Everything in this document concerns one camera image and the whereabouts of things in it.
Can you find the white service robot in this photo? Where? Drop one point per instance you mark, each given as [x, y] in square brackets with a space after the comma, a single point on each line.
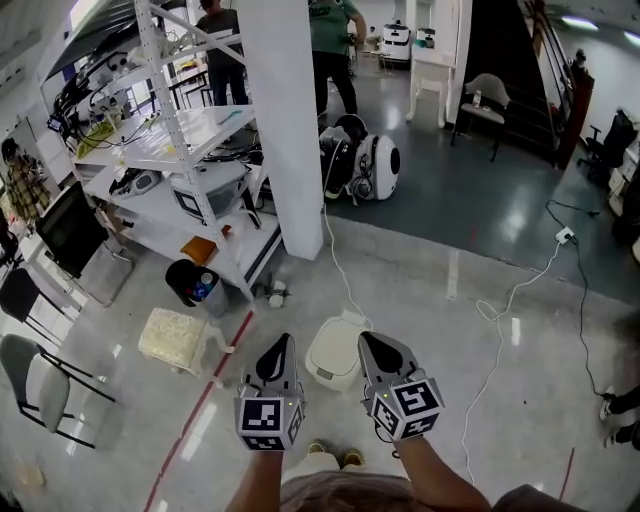
[397, 42]

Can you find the person's right yellow shoe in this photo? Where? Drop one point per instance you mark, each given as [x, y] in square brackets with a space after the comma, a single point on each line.
[352, 457]

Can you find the grey armchair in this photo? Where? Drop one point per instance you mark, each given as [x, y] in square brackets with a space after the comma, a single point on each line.
[487, 90]

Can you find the red floor tape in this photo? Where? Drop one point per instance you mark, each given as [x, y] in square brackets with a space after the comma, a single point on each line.
[567, 475]

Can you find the yellow-green cloth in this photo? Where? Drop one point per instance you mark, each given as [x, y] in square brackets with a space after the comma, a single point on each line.
[97, 137]

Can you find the black vehicle shell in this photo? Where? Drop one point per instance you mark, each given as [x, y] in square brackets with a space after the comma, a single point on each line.
[95, 55]

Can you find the black padded chair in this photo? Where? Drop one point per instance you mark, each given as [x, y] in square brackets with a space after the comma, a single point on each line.
[20, 295]

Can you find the white desk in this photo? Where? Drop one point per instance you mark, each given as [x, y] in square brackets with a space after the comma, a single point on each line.
[42, 260]

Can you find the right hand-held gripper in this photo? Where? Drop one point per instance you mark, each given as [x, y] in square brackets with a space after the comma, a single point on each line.
[415, 397]

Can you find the small clear bottle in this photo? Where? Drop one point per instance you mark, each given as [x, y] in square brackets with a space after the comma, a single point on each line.
[476, 98]

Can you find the dark staircase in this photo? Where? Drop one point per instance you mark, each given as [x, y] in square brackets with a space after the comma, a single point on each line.
[505, 75]

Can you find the person's left yellow shoe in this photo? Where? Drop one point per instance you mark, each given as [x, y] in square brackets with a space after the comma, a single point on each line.
[317, 446]

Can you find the wooden newel post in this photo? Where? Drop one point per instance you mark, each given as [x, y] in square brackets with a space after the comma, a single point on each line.
[575, 110]

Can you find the black office chair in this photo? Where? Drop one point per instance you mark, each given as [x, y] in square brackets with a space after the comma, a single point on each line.
[612, 145]
[7, 240]

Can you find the person's yellow shoe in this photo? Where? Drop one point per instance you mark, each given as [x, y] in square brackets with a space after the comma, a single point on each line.
[317, 446]
[352, 457]

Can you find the person's right forearm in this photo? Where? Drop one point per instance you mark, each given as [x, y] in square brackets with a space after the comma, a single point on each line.
[440, 475]

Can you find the white square pillar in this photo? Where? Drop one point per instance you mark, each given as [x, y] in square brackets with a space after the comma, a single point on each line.
[285, 125]

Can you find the cream ornate stool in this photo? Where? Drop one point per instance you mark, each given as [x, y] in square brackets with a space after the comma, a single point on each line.
[170, 332]

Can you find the white cabinet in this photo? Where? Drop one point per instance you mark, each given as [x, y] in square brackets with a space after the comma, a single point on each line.
[622, 185]

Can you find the white ornate table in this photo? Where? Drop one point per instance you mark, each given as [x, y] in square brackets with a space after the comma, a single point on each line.
[432, 65]

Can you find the black chrome-frame chair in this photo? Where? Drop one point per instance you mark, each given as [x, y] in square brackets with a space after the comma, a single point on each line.
[70, 230]

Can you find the white power strip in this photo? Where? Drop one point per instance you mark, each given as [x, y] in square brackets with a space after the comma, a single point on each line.
[565, 236]

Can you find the white metal shelf rack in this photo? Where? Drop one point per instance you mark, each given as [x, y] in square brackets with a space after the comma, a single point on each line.
[170, 150]

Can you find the white boxy device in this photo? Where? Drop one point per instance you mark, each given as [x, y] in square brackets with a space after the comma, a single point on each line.
[215, 190]

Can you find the grey bin with black bag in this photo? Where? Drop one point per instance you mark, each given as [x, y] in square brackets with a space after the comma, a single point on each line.
[187, 280]

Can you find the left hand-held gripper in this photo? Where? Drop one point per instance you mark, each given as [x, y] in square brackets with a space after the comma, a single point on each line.
[260, 420]

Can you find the grey padded chair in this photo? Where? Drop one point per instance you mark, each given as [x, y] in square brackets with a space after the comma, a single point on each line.
[45, 395]

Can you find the person's brown shirt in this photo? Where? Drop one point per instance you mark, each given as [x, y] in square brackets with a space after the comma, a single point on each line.
[345, 495]

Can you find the person's left forearm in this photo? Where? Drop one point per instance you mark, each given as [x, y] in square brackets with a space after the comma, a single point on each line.
[265, 480]

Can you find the white plastic trash bin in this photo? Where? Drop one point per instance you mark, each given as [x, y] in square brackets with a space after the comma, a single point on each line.
[332, 345]

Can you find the orange cushion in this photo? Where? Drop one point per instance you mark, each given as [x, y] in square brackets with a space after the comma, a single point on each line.
[197, 249]

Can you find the ceiling light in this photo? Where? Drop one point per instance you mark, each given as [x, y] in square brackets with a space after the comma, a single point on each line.
[632, 37]
[580, 22]

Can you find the white round robot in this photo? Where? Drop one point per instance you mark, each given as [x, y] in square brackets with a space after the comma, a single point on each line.
[380, 165]

